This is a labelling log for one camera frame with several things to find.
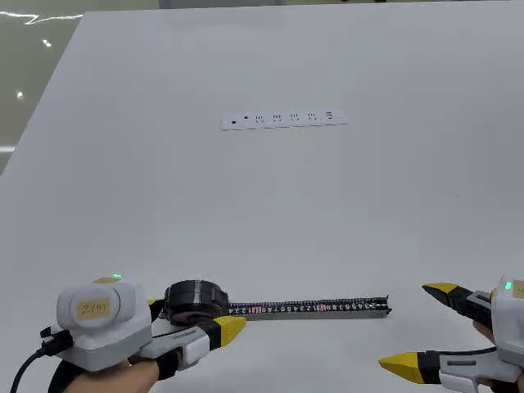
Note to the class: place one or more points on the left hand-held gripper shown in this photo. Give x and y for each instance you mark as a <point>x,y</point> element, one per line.
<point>110,331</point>

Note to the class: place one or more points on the person's left hand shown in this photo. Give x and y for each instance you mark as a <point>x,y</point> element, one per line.
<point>123,378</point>

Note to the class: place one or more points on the person's right hand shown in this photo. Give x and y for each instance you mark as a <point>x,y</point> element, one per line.
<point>485,332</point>

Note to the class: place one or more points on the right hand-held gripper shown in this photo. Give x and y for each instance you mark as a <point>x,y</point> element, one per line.
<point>509,323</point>

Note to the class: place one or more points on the white power strip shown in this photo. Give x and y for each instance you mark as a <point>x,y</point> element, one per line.
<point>284,118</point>

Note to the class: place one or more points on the black tape measure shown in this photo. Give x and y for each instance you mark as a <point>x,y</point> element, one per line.
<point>196,301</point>

